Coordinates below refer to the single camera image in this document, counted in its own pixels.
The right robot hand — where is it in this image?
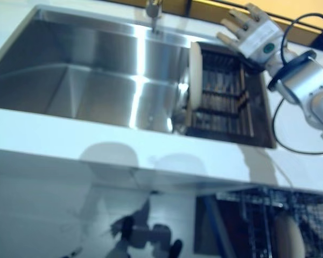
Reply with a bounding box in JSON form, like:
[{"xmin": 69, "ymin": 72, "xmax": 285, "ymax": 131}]
[{"xmin": 216, "ymin": 2, "xmax": 284, "ymax": 67}]

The beige round ceramic plate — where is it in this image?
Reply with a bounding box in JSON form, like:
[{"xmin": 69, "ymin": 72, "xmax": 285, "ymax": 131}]
[
  {"xmin": 188, "ymin": 41, "xmax": 205, "ymax": 111},
  {"xmin": 273, "ymin": 211, "xmax": 307, "ymax": 258}
]

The black built-in dishwasher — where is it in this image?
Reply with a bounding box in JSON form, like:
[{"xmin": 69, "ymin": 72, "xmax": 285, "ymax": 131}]
[{"xmin": 194, "ymin": 187, "xmax": 323, "ymax": 258}]

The chrome gooseneck kitchen faucet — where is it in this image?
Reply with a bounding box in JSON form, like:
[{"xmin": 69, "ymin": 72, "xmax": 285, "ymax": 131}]
[{"xmin": 145, "ymin": 0, "xmax": 163, "ymax": 35}]

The stainless steel sink basin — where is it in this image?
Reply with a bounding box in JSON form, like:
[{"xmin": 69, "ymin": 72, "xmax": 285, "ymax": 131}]
[{"xmin": 0, "ymin": 4, "xmax": 277, "ymax": 149}]

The narrow white cabinet door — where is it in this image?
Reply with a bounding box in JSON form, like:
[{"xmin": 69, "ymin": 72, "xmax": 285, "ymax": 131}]
[{"xmin": 0, "ymin": 148, "xmax": 200, "ymax": 258}]

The black wire dish rack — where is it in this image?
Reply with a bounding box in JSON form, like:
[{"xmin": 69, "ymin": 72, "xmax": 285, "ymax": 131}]
[{"xmin": 185, "ymin": 42, "xmax": 256, "ymax": 140}]

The dishwasher lower wire basket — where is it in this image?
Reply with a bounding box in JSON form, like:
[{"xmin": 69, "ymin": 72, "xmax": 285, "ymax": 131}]
[{"xmin": 216, "ymin": 187, "xmax": 323, "ymax": 258}]

